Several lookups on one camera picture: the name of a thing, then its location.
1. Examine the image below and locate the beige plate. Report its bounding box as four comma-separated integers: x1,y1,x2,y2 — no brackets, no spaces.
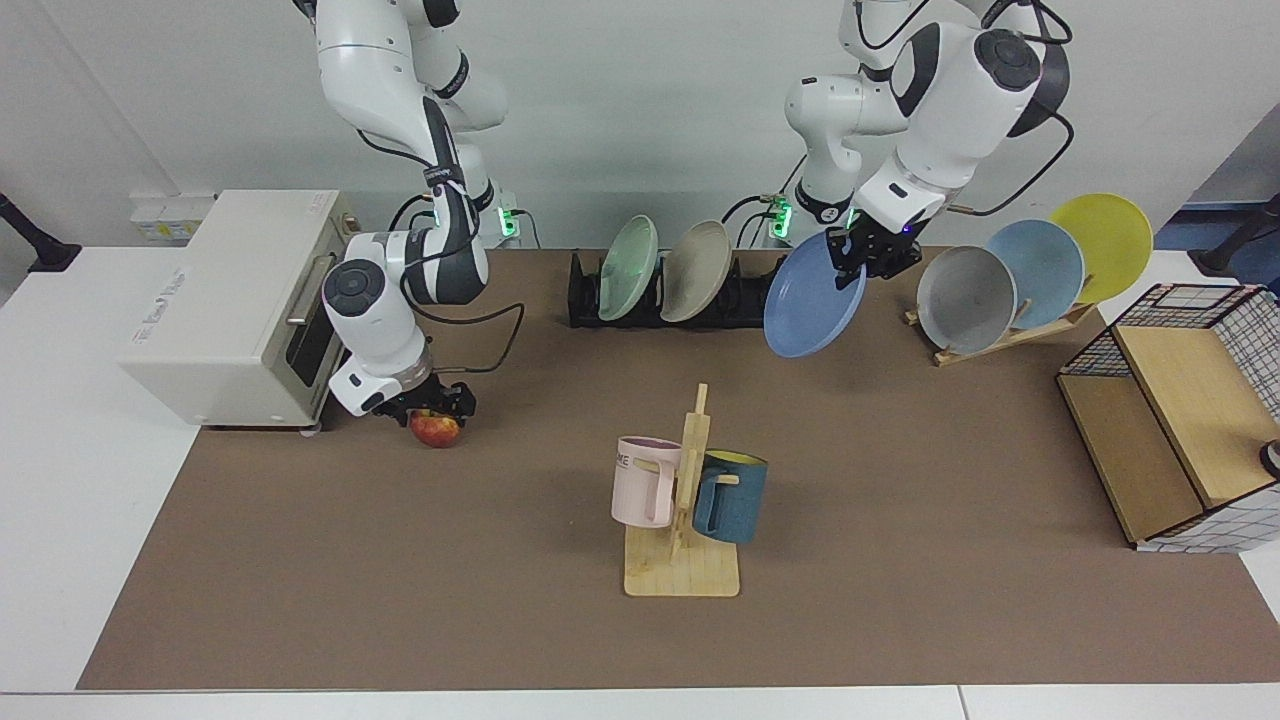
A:
660,220,734,324

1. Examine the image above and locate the yellow plate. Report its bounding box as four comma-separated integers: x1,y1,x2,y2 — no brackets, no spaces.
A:
1050,193,1154,305

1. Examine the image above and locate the dark teal cup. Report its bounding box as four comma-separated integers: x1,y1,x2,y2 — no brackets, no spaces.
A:
692,450,769,545

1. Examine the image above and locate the wooden plate rack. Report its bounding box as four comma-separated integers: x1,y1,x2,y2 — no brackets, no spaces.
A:
905,300,1101,368

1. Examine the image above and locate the red yellow apple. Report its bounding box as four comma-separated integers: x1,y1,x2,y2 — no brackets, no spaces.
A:
409,408,463,449

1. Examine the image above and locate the light blue plate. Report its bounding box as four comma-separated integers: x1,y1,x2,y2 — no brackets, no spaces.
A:
985,219,1086,331

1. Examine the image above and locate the pale green plate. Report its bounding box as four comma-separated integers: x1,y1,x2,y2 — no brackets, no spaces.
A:
598,215,661,323

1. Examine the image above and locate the grey plate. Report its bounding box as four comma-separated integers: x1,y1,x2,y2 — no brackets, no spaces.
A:
916,246,1018,356

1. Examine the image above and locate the black dish rack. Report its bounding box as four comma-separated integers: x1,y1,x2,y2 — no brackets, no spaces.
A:
568,250,791,329

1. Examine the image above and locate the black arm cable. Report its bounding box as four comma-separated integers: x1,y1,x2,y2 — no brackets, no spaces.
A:
945,0,1076,218
400,300,528,374

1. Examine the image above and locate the white wall box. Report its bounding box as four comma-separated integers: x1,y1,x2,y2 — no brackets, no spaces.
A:
130,193,219,244

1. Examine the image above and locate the pale toaster oven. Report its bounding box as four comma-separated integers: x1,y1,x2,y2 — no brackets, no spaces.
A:
118,190,361,433

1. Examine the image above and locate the black stand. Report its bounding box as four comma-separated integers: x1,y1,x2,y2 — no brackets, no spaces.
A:
0,193,83,273
1188,195,1280,278

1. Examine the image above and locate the wooden cup stand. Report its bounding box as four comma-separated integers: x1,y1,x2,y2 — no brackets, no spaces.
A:
624,383,741,599

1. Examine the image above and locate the wire basket with wooden floor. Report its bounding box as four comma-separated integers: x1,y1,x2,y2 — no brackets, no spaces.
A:
1057,283,1280,554

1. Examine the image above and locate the brown table cloth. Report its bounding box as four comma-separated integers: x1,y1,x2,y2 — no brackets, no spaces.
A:
77,245,1280,691

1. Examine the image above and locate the pink cup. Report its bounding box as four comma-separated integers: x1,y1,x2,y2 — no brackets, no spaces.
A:
611,436,684,529

